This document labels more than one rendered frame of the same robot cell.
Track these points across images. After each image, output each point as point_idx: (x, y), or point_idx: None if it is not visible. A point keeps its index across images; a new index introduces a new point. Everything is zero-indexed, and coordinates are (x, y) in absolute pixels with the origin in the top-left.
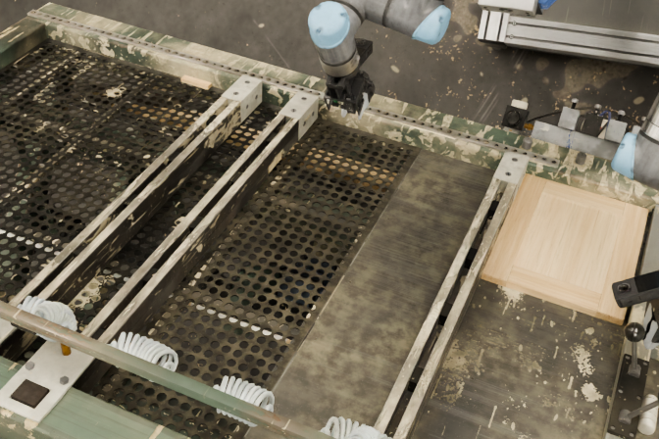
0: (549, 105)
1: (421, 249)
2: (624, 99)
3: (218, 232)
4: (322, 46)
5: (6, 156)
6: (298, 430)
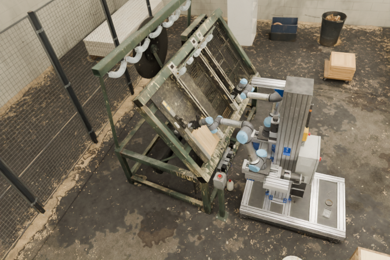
0: (237, 179)
1: (207, 111)
2: (237, 194)
3: (213, 80)
4: (240, 80)
5: (229, 58)
6: (186, 60)
